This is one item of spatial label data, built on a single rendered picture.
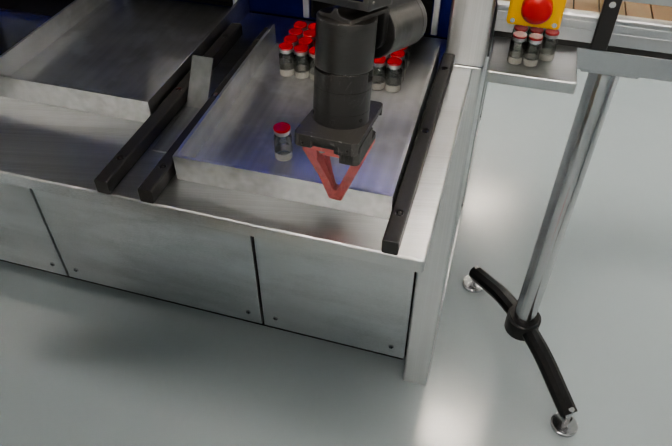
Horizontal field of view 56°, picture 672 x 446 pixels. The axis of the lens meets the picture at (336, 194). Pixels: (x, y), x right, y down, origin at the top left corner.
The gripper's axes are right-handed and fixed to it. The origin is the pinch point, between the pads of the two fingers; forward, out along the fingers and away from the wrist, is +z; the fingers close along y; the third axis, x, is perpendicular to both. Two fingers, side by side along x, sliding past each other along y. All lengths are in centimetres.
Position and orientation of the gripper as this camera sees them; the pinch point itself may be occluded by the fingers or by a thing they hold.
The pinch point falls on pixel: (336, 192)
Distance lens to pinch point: 68.9
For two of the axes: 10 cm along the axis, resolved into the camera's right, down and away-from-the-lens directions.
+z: -0.5, 8.3, 5.5
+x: -9.5, -2.1, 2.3
